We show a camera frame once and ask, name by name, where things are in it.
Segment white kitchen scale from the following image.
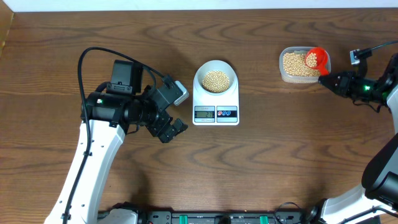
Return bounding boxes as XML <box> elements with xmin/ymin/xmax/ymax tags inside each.
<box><xmin>192</xmin><ymin>60</ymin><xmax>240</xmax><ymax>126</ymax></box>

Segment soybeans in container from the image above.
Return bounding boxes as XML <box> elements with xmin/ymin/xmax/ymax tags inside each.
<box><xmin>283</xmin><ymin>52</ymin><xmax>321</xmax><ymax>77</ymax></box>

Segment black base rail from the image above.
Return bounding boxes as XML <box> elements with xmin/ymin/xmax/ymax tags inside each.
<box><xmin>98</xmin><ymin>202</ymin><xmax>382</xmax><ymax>224</ymax></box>

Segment clear plastic bean container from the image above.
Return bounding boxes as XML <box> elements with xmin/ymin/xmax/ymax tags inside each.
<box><xmin>279</xmin><ymin>47</ymin><xmax>318</xmax><ymax>83</ymax></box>

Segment red measuring scoop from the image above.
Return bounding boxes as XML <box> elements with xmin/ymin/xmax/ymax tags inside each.
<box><xmin>304</xmin><ymin>47</ymin><xmax>329</xmax><ymax>76</ymax></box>

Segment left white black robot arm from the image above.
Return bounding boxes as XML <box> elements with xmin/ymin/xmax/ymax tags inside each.
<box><xmin>45</xmin><ymin>60</ymin><xmax>189</xmax><ymax>223</ymax></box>

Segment soybeans in bowl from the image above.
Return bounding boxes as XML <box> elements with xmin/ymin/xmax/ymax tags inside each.
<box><xmin>202</xmin><ymin>70</ymin><xmax>230</xmax><ymax>93</ymax></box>

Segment white bowl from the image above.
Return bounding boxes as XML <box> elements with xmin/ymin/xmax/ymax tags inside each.
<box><xmin>194</xmin><ymin>60</ymin><xmax>238</xmax><ymax>95</ymax></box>

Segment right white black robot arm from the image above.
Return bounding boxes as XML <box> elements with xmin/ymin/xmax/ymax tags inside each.
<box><xmin>304</xmin><ymin>49</ymin><xmax>397</xmax><ymax>223</ymax></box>

